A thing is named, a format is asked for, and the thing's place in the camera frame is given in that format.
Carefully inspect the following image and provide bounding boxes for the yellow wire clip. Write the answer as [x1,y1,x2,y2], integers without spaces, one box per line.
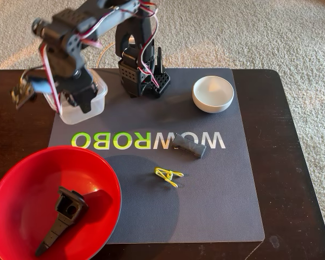
[153,167,184,189]

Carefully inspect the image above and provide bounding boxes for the red bowl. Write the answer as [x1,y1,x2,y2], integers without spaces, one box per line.
[0,145,122,260]

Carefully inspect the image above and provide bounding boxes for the dark grey WOWROBO mat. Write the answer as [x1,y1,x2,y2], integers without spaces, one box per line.
[48,68,265,244]

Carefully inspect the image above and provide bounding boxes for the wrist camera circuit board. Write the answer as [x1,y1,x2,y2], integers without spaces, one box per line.
[10,78,36,109]

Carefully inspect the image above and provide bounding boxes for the red white servo wires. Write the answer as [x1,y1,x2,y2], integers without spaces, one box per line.
[42,0,160,114]

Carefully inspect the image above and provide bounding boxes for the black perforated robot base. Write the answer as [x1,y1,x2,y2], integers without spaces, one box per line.
[118,58,171,99]

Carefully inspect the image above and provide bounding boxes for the black printed jaw part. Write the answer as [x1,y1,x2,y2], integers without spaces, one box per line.
[34,186,89,257]

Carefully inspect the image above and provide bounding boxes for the clear plastic container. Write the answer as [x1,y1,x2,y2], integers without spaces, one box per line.
[42,69,108,125]

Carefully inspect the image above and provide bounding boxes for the dark grey printed handle block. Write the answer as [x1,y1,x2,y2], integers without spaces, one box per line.
[171,134,207,159]

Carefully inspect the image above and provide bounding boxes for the white bowl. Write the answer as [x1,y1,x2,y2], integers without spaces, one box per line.
[192,76,235,114]

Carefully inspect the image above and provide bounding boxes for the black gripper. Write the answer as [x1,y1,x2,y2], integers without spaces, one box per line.
[47,42,99,114]

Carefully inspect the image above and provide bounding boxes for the thin white cable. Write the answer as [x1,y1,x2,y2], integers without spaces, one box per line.
[96,42,117,68]

